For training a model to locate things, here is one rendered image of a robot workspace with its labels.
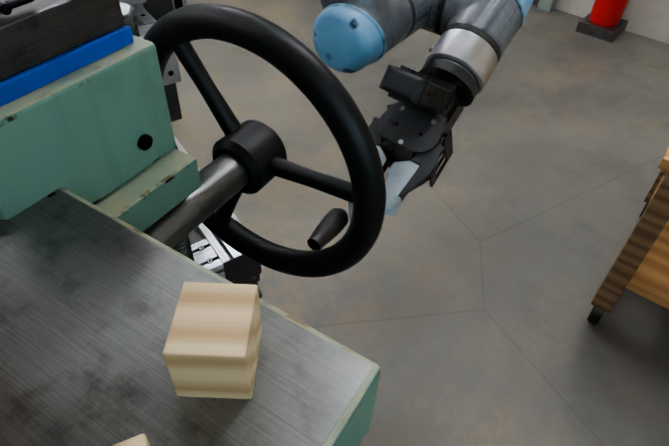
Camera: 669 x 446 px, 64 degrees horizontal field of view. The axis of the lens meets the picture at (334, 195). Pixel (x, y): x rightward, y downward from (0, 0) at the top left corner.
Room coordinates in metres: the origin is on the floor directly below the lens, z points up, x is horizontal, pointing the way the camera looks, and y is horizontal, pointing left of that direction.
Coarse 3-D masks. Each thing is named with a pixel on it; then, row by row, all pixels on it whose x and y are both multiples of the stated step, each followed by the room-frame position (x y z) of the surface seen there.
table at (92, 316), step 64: (64, 192) 0.24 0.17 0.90; (128, 192) 0.28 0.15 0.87; (192, 192) 0.31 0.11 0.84; (0, 256) 0.19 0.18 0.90; (64, 256) 0.19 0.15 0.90; (128, 256) 0.19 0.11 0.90; (0, 320) 0.15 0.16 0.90; (64, 320) 0.15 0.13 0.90; (128, 320) 0.15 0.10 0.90; (0, 384) 0.12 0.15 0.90; (64, 384) 0.12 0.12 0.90; (128, 384) 0.12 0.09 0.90; (256, 384) 0.12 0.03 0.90; (320, 384) 0.12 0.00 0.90
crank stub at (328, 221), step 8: (336, 208) 0.42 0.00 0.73; (328, 216) 0.41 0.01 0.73; (336, 216) 0.41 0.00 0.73; (344, 216) 0.41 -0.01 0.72; (320, 224) 0.40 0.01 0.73; (328, 224) 0.40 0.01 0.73; (336, 224) 0.40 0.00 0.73; (344, 224) 0.41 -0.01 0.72; (320, 232) 0.39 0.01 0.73; (328, 232) 0.39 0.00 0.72; (336, 232) 0.39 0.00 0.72; (312, 240) 0.38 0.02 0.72; (320, 240) 0.38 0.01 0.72; (328, 240) 0.38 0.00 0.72; (312, 248) 0.38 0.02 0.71; (320, 248) 0.37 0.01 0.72
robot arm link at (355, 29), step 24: (336, 0) 0.56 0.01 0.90; (360, 0) 0.55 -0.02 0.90; (384, 0) 0.57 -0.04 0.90; (408, 0) 0.60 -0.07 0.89; (336, 24) 0.53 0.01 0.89; (360, 24) 0.53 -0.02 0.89; (384, 24) 0.55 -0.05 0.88; (408, 24) 0.59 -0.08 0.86; (336, 48) 0.53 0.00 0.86; (360, 48) 0.52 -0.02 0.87; (384, 48) 0.54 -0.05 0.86
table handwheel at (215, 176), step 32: (160, 32) 0.43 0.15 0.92; (192, 32) 0.41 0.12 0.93; (224, 32) 0.39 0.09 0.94; (256, 32) 0.38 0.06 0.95; (288, 32) 0.38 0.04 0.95; (160, 64) 0.44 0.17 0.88; (192, 64) 0.42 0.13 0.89; (288, 64) 0.36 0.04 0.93; (320, 64) 0.36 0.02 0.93; (320, 96) 0.35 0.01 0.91; (224, 128) 0.40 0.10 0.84; (256, 128) 0.41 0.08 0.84; (352, 128) 0.33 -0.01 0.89; (224, 160) 0.37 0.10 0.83; (256, 160) 0.37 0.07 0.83; (288, 160) 0.38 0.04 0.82; (352, 160) 0.33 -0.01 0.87; (224, 192) 0.34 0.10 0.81; (256, 192) 0.37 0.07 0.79; (352, 192) 0.33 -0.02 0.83; (384, 192) 0.33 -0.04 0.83; (160, 224) 0.29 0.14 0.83; (192, 224) 0.31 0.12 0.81; (224, 224) 0.42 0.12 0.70; (352, 224) 0.33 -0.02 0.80; (256, 256) 0.38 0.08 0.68; (288, 256) 0.37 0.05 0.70; (320, 256) 0.35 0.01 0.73; (352, 256) 0.33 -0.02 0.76
